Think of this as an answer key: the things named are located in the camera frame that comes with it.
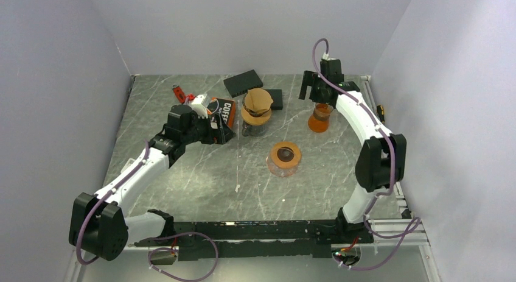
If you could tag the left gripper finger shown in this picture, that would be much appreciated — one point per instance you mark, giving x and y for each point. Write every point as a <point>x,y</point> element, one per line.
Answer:
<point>223,134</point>
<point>216,122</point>

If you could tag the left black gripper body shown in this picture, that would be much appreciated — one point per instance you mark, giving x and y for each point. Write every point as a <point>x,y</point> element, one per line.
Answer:
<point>200,131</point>

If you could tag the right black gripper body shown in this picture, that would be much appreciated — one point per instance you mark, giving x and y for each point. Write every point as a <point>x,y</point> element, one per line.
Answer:
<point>319,84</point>

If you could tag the orange coffee filter box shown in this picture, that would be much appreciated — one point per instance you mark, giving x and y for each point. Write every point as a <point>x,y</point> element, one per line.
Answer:
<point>225,107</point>

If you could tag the grey glass carafe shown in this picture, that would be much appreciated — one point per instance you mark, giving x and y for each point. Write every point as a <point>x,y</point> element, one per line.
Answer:
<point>253,130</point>

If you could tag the brown paper coffee filter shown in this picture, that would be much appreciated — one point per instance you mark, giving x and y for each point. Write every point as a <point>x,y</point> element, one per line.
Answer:
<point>257,99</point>

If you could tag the pink dripper with wooden ring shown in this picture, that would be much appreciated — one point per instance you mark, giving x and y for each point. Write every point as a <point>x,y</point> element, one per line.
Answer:
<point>283,159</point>

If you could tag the clear glass ribbed dripper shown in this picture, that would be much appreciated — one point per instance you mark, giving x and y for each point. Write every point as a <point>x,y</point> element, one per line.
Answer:
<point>246,111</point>

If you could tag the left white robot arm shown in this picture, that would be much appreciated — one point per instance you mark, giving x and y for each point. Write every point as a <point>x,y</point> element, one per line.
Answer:
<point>100,226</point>

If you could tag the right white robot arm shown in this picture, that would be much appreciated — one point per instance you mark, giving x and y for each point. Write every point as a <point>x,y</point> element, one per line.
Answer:
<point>381,161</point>

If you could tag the red adjustable wrench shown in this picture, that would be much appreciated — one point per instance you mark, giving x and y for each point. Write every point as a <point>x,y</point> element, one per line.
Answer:
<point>179,93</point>

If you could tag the black box front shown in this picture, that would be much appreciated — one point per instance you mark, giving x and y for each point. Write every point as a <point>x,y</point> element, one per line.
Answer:
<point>276,95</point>

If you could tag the black box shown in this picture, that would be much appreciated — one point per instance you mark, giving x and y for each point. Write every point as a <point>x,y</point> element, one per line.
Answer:
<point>241,83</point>
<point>276,95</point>

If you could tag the black box rear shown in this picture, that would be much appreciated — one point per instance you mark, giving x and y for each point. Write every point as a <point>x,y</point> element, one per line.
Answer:
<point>241,83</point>

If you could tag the orange glass cup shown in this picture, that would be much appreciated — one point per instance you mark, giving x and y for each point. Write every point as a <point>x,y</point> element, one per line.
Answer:
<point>318,122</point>

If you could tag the white small block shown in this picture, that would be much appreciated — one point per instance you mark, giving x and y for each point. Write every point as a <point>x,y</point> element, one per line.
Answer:
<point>127,164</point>

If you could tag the yellow black screwdriver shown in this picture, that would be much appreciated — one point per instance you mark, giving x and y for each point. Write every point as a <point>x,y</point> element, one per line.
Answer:
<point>380,113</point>

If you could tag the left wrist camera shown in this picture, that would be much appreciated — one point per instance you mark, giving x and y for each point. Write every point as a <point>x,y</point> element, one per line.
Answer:
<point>199,104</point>

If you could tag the black base frame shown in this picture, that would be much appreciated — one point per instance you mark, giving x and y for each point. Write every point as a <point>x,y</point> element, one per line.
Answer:
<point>249,239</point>

